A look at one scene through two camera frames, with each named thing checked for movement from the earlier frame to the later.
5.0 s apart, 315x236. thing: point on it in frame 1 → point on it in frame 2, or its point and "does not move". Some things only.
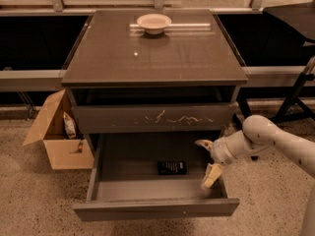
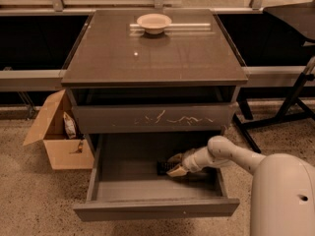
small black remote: [172, 167] does not move
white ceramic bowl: [154, 24] does not move
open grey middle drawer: [149, 175] does not move
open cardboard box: [62, 151] does not move
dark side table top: [300, 17] does not move
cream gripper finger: [212, 174] → [177, 171]
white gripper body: [219, 151] → [190, 162]
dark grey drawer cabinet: [153, 82] does not move
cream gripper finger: [209, 145] → [177, 158]
